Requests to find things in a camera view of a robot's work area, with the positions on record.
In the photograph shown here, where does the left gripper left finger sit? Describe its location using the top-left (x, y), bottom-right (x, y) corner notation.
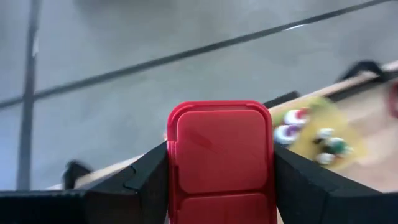
top-left (0, 141), bottom-right (170, 224)

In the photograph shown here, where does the pale small dropper bottle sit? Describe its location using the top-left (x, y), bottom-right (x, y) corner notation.
top-left (315, 127), bottom-right (335, 141)

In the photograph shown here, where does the yellow translucent plastic bin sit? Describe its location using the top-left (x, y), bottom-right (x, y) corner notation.
top-left (270, 95), bottom-right (366, 171)

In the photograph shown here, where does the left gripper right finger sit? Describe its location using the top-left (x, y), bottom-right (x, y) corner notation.
top-left (273, 144), bottom-right (398, 224)

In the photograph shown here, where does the violet small dropper bottle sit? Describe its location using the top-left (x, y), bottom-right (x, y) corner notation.
top-left (273, 124), bottom-right (301, 146)

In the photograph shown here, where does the gold spice tin red label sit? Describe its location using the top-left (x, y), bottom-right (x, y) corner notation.
top-left (166, 99), bottom-right (278, 224)

